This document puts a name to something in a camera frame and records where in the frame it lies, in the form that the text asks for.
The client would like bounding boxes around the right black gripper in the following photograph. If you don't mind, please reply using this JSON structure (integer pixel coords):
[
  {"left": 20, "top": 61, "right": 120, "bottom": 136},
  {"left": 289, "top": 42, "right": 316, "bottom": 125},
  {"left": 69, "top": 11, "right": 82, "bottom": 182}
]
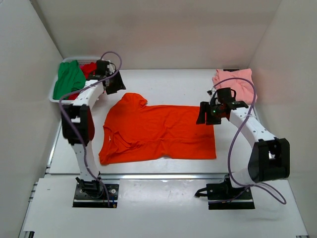
[{"left": 196, "top": 102, "right": 224, "bottom": 125}]

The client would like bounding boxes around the orange t shirt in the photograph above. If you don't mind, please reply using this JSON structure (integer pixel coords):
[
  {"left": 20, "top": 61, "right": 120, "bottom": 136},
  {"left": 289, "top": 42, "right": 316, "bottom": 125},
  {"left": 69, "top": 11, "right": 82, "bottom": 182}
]
[{"left": 99, "top": 93, "right": 216, "bottom": 165}]

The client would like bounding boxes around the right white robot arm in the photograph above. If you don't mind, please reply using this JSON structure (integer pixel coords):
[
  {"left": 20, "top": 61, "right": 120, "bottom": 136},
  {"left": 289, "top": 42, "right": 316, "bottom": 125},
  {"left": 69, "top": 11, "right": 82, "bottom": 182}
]
[{"left": 196, "top": 88, "right": 290, "bottom": 199}]

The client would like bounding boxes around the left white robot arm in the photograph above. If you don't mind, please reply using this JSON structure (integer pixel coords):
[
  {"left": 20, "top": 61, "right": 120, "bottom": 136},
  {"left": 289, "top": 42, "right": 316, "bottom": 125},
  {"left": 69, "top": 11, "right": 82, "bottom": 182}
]
[{"left": 59, "top": 59, "right": 126, "bottom": 197}]

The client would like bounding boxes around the red t shirt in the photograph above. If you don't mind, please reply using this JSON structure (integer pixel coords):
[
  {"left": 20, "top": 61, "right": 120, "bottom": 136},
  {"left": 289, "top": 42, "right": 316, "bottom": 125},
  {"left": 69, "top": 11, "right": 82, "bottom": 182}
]
[{"left": 67, "top": 62, "right": 97, "bottom": 100}]

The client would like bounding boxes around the white plastic basket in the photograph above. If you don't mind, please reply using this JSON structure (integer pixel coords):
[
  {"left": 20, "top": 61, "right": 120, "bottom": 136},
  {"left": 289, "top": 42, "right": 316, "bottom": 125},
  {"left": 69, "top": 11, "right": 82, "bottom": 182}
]
[{"left": 49, "top": 57, "right": 99, "bottom": 103}]

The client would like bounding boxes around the green t shirt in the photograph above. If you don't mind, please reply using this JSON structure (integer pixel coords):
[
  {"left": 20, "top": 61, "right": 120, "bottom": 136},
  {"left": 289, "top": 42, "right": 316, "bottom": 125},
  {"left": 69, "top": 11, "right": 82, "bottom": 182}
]
[{"left": 53, "top": 60, "right": 86, "bottom": 100}]

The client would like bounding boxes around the pink folded t shirt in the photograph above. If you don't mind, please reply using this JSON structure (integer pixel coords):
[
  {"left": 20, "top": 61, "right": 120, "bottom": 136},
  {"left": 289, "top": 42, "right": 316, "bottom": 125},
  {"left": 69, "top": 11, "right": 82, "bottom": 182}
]
[{"left": 212, "top": 68, "right": 254, "bottom": 105}]

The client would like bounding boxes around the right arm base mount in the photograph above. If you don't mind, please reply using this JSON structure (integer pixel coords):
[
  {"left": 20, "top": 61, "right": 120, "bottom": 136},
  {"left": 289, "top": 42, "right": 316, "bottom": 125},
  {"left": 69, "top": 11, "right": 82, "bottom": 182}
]
[{"left": 194, "top": 178, "right": 255, "bottom": 210}]

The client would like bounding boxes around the aluminium table rail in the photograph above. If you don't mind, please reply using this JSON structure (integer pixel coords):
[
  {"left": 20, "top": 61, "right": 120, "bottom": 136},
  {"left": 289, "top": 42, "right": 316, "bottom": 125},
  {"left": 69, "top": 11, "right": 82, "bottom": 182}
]
[{"left": 44, "top": 173, "right": 253, "bottom": 180}]

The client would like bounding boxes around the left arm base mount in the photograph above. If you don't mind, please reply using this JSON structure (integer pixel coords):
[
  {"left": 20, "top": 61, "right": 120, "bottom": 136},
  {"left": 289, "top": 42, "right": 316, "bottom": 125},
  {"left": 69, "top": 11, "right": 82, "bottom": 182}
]
[{"left": 72, "top": 178, "right": 119, "bottom": 209}]

